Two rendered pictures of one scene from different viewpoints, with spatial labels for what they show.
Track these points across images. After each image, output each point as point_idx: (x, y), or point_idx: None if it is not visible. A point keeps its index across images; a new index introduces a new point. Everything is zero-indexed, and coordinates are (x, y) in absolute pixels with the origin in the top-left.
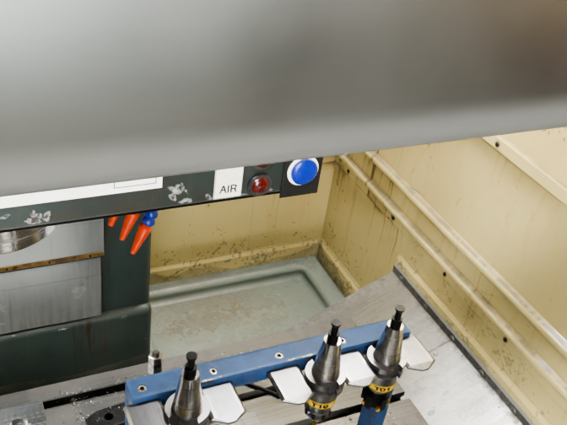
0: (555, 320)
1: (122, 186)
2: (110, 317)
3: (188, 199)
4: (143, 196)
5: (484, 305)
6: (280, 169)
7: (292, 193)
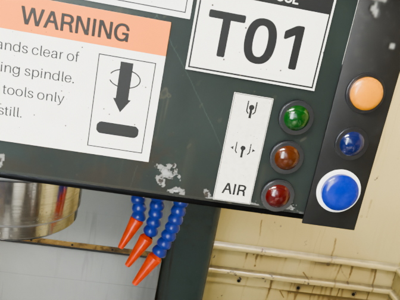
0: None
1: (98, 146)
2: None
3: (180, 189)
4: (122, 167)
5: None
6: (308, 181)
7: (319, 221)
